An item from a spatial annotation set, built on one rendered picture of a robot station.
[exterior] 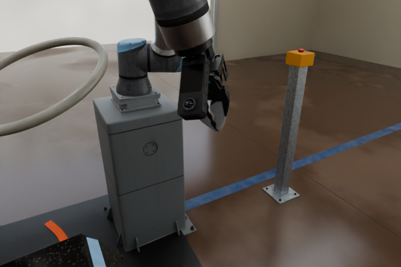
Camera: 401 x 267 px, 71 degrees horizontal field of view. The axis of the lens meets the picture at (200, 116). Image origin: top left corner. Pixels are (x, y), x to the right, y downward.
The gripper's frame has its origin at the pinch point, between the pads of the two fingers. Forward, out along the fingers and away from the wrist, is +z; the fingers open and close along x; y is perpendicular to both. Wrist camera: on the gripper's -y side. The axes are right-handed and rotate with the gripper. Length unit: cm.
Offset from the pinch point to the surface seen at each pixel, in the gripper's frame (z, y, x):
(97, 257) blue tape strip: 25.2, -20.4, 34.9
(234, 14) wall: 193, 547, 109
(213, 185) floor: 143, 83, 53
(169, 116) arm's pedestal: 47, 59, 48
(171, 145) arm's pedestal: 63, 54, 51
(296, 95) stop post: 78, 108, -14
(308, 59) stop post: 58, 117, -22
